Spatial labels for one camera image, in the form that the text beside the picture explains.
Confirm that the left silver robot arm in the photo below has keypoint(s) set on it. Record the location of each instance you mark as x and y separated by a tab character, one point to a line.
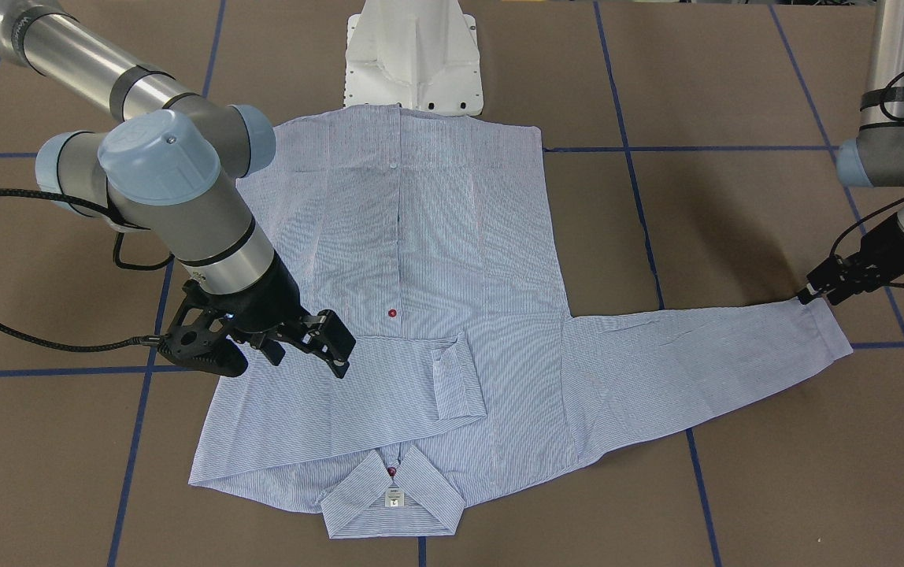
874	158

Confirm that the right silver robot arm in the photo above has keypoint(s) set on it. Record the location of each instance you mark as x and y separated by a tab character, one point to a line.
170	166

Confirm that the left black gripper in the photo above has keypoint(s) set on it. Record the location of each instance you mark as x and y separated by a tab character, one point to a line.
884	252

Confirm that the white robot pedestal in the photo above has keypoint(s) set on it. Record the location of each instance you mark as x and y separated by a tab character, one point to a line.
419	55

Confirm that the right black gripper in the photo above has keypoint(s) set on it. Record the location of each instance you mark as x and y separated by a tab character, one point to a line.
269	301

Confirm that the light blue striped shirt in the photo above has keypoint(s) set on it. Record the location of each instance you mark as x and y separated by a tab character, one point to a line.
470	379

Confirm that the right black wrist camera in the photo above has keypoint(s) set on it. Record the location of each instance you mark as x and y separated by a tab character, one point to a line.
200	338

